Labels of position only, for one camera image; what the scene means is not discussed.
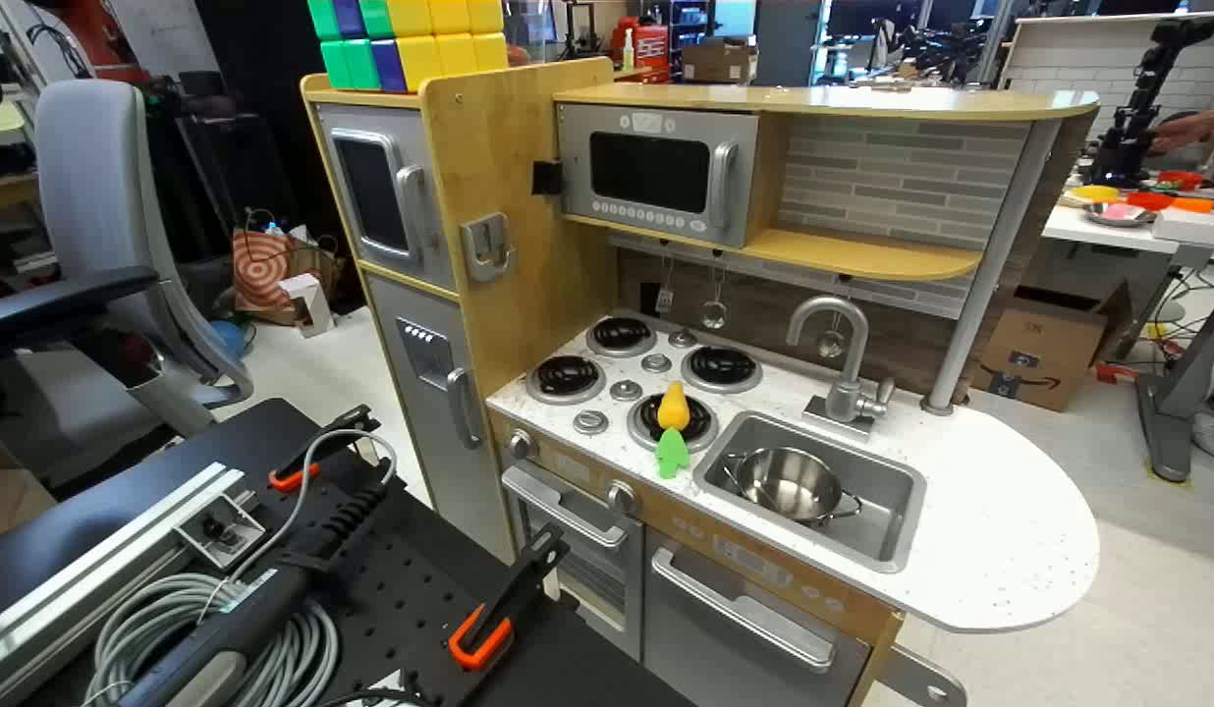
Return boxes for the orange carrot plush green leaves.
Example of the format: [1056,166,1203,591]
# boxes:
[653,380,700,484]

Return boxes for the small steel pot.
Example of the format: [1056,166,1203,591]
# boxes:
[728,444,864,532]

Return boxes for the grey sink cabinet door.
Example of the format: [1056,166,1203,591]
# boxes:
[640,528,885,707]

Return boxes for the grey toy sink basin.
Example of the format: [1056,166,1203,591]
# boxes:
[692,408,927,574]

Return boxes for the black toy stove burner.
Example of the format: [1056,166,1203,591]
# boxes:
[521,355,608,405]
[584,310,660,359]
[679,344,763,397]
[624,391,722,455]

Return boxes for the wooden toy kitchen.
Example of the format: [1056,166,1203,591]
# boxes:
[294,50,1105,707]

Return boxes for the hanging silver toy utensil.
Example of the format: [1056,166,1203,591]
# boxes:
[700,272,735,336]

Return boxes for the grey tall fridge door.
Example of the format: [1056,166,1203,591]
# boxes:
[366,274,518,564]

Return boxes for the silver toy microwave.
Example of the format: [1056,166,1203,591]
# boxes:
[553,105,763,253]

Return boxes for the grey toy oven door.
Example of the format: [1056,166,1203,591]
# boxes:
[500,455,648,659]

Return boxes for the silver toy faucet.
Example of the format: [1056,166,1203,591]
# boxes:
[780,294,895,431]

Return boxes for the black clamp large orange grip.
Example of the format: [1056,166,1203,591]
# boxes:
[445,528,570,675]

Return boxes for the red fire extinguisher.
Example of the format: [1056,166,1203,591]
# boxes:
[632,22,675,87]

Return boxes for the black clamp small orange trigger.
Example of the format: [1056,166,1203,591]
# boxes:
[263,405,381,501]

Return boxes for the large multicoloured puzzle cube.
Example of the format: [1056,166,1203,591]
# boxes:
[303,0,515,96]

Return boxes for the orange patterned bag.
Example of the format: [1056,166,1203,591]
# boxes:
[226,223,350,332]

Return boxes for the brown cardboard box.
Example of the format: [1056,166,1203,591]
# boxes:
[971,282,1135,416]

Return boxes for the grey office chair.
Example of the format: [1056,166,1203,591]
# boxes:
[0,75,254,444]

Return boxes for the white work table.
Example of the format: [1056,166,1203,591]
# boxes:
[1042,169,1214,489]

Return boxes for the black jointed stand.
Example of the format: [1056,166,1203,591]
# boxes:
[1085,14,1214,189]

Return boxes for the grey toy wall phone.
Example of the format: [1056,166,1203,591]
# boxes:
[460,214,515,289]

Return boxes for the thin white cable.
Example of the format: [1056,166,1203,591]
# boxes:
[242,426,395,583]

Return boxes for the grey kitchen support post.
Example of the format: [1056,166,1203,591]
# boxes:
[920,117,1068,416]

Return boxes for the small metal bracket plate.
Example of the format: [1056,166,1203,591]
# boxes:
[176,490,271,571]

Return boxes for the aluminium extrusion rail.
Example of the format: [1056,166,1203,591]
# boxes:
[0,459,251,687]

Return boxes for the coiled grey cable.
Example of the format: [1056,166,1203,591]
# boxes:
[79,571,341,707]

